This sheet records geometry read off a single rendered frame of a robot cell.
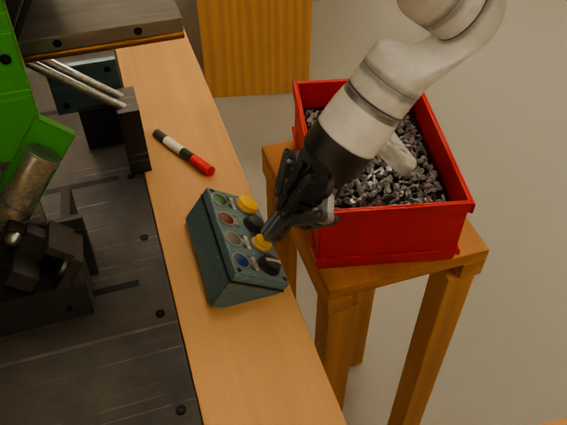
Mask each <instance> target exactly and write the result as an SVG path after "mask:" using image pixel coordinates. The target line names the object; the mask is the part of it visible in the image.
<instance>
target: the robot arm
mask: <svg viewBox="0 0 567 425"><path fill-rule="evenodd" d="M506 4H507V2H506V0H397V5H398V7H399V8H400V10H401V11H402V13H403V14H404V15H405V16H406V17H408V18H409V19H411V20H412V21H413V22H414V23H416V24H418V25H420V26H421V27H423V28H424V29H425V30H427V31H428V32H430V33H431V34H432V35H430V36H429V37H427V38H426V39H424V40H422V41H420V42H419V43H416V44H408V43H404V42H401V41H399V40H394V39H390V38H384V39H381V40H379V41H377V42H376V43H375V44H374V45H373V47H372V48H371V49H370V51H369V52H368V54H367V55H366V56H365V58H364V59H363V61H362V62H361V63H360V64H359V65H358V67H357V68H356V70H355V71H354V73H353V74H352V75H351V77H350V78H349V80H348V81H347V82H346V84H344V86H342V88H340V90H338V91H337V92H336V93H335V94H334V96H333V97H332V99H331V100H330V101H329V103H328V104H327V106H326V107H325V109H324V110H323V111H322V113H321V114H320V115H319V116H318V117H317V119H316V121H315V122H314V123H313V125H312V126H311V127H310V129H309V131H308V132H307V133H306V134H305V136H304V139H303V144H304V146H303V147H302V148H301V149H300V151H294V150H292V149H289V148H286V149H285V150H284V151H283V154H282V158H281V162H280V165H279V169H278V176H277V179H276V183H275V186H274V191H273V194H274V195H275V196H277V197H278V201H277V202H276V205H275V207H276V209H275V211H274V212H273V214H272V215H271V216H270V218H269V219H268V220H267V221H266V222H265V225H264V227H263V229H262V230H261V232H262V236H263V238H264V240H265V241H268V242H272V243H278V242H280V241H282V239H283V238H284V237H285V235H286V234H287V233H288V232H289V231H290V230H291V228H292V227H296V228H299V229H303V230H311V229H319V228H324V227H329V226H333V225H337V224H338V222H339V216H338V215H337V214H334V213H333V212H334V201H336V200H337V199H338V198H339V197H340V195H341V192H342V189H343V187H344V186H345V184H346V183H348V182H350V181H351V180H355V179H357V178H358V177H359V176H360V174H361V173H362V172H363V171H364V169H365V168H366V167H367V166H368V164H369V163H370V162H371V160H372V159H373V158H374V157H375V156H376V155H377V154H379V155H380V156H381V158H382V159H383V160H385V161H386V162H387V163H388V164H389V165H390V166H391V167H392V168H393V169H394V170H395V171H396V172H397V173H398V174H400V175H403V176H409V175H410V173H411V172H412V171H413V170H414V169H415V168H416V165H417V160H416V159H415V158H414V156H412V154H411V153H410V152H409V151H408V149H407V148H406V147H405V145H404V144H403V143H402V141H401V140H400V139H399V137H398V136H397V134H396V133H395V132H394V131H395V129H396V128H397V125H398V124H399V123H400V121H401V120H402V118H403V117H404V116H405V115H406V114H407V113H408V111H409V110H410V109H411V108H412V106H413V105H414V104H415V102H416V101H417V100H418V99H419V98H420V96H421V95H422V94H423V92H424V91H425V90H426V89H427V88H428V87H430V86H431V85H432V84H433V83H435V82H436V81H438V80H439V79H440V78H442V77H443V76H445V75H446V74H447V73H448V72H449V71H450V70H452V69H453V68H454V67H456V66H457V65H459V64H460V63H461V62H463V61H464V60H466V59H467V58H469V57H470V56H471V55H472V54H473V53H475V52H476V51H478V50H479V49H480V48H481V47H483V46H484V45H485V44H486V43H487V42H488V41H489V40H490V39H491V38H492V37H493V36H494V34H495V33H496V31H497V30H498V28H499V27H500V25H501V23H502V21H503V19H504V16H505V11H506ZM286 179H287V181H286V182H285V180H286ZM284 183H285V184H284Z"/></svg>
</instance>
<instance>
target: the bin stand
mask: <svg viewBox="0 0 567 425"><path fill-rule="evenodd" d="M286 148H289V149H292V150H294V151H295V147H294V140H291V141H287V142H282V143H274V144H270V145H267V146H262V172H263V174H264V175H265V177H266V182H267V219H269V218H270V216H271V215H272V214H273V212H274V211H275V209H276V207H275V205H276V202H277V201H278V197H277V196H275V195H274V194H273V191H274V186H275V183H276V179H277V176H278V169H279V165H280V162H281V158H282V154H283V151H284V150H285V149H286ZM273 245H274V248H275V250H276V252H277V254H278V258H279V260H280V261H281V264H282V267H283V270H284V272H285V274H286V277H287V278H288V281H289V285H290V287H291V289H292V292H293V294H294V297H295V299H296V272H297V250H298V252H299V253H300V257H301V259H302V261H303V262H304V264H305V268H306V270H307V271H308V274H309V276H310V279H311V281H312V283H313V285H314V287H315V290H316V292H317V307H316V331H315V343H314V345H315V347H316V350H317V353H318V355H319V357H320V360H321V363H322V365H323V368H324V369H325V371H326V374H327V377H328V379H329V382H330V384H331V386H332V389H333V392H334V394H335V396H336V398H337V402H338V404H339V406H340V408H341V411H343V401H344V396H345V390H346V384H347V378H348V368H349V367H352V366H354V365H358V364H361V363H362V361H363V356H364V351H365V343H366V338H367V333H368V329H369V323H370V315H371V310H372V305H373V301H374V296H375V289H376V288H380V287H383V286H386V285H390V284H393V283H396V282H402V281H405V280H408V279H412V278H416V277H421V276H424V275H428V274H429V279H428V282H427V285H426V289H425V291H424V296H423V300H422V303H421V306H420V310H419V313H418V318H417V321H416V324H415V327H414V330H413V336H412V339H411V342H410V345H409V349H408V354H407V357H406V360H405V364H404V366H403V370H402V375H401V378H400V381H399V385H398V387H397V393H396V396H395V399H394V402H393V406H392V409H391V414H390V417H389V420H388V424H387V425H419V424H420V422H421V420H422V417H423V414H424V411H425V408H426V406H427V403H428V401H429V397H430V395H431V392H432V389H433V387H434V385H435V381H436V379H437V376H438V373H439V371H440V367H441V364H442V363H443V360H444V357H445V355H446V351H447V348H448V347H449V344H450V341H451V338H452V335H453V332H454V330H455V328H456V323H457V322H458V319H459V316H460V313H461V312H462V307H463V305H464V303H465V300H466V297H467V294H468V291H469V289H470V287H471V284H472V281H473V278H474V275H477V274H479V273H481V271H482V269H483V265H484V262H485V259H486V258H487V255H488V253H489V247H488V246H487V245H486V244H485V243H484V241H483V240H482V238H481V237H480V236H479V234H478V233H477V231H476V230H475V228H474V227H473V226H472V225H471V224H470V222H469V221H468V220H467V218H466V219H465V222H464V224H463V227H462V231H461V235H460V238H459V240H458V246H459V248H460V251H461V252H460V255H457V254H455V255H454V256H453V258H452V259H447V260H436V261H415V262H403V263H392V264H380V265H369V266H348V267H337V268H326V269H318V268H317V267H316V265H315V260H314V255H313V249H312V245H311V236H310V230H303V229H299V228H296V227H292V228H291V230H290V231H289V232H288V233H287V234H286V235H285V237H284V238H283V239H282V241H280V242H278V243H273Z"/></svg>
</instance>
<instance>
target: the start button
mask: <svg viewBox="0 0 567 425"><path fill-rule="evenodd" d="M237 204H238V206H239V207H240V208H241V209H242V210H243V211H245V212H247V213H255V212H256V210H257V203H256V202H255V200H254V199H252V198H251V197H250V196H247V195H241V196H239V197H238V199H237Z"/></svg>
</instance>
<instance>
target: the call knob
mask: <svg viewBox="0 0 567 425"><path fill-rule="evenodd" d="M261 264H262V266H263V267H264V269H266V270H267V271H268V272H271V273H278V272H279V270H280V269H281V261H280V260H279V259H278V258H277V257H276V256H273V255H271V254H266V255H264V256H263V257H262V258H261Z"/></svg>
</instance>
